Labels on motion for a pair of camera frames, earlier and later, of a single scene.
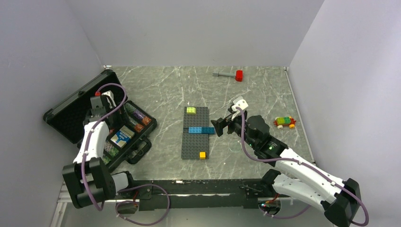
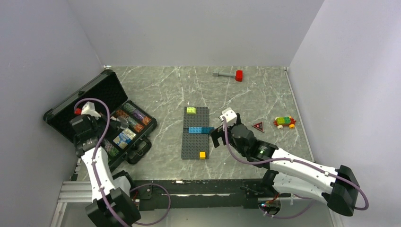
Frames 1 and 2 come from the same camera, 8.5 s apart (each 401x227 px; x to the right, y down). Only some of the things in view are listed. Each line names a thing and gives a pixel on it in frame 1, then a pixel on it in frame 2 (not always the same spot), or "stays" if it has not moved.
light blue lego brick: (195, 129) stays
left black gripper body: (118, 119) → (100, 125)
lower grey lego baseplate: (193, 143) stays
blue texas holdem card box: (123, 136) stays
